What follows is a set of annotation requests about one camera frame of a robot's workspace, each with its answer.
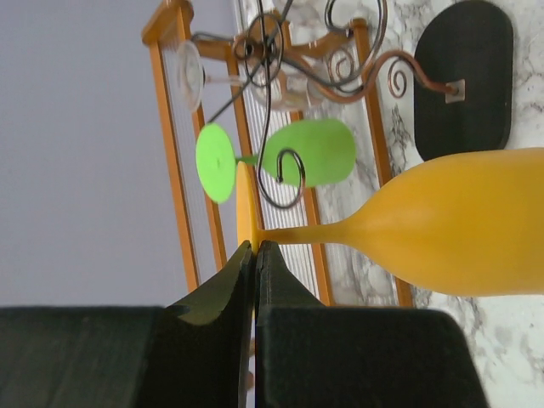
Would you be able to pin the orange wooden dish rack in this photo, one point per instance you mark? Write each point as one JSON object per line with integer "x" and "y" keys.
{"x": 274, "y": 42}

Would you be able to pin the green plastic wine glass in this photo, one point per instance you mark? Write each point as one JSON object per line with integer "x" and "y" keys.
{"x": 325, "y": 146}

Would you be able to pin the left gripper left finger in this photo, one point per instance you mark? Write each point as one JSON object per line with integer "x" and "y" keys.
{"x": 193, "y": 353}

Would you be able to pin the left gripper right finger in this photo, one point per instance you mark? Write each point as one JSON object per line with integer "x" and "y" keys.
{"x": 311, "y": 355}

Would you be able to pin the orange plastic wine glass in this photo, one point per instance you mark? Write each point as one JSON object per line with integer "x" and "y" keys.
{"x": 466, "y": 225}

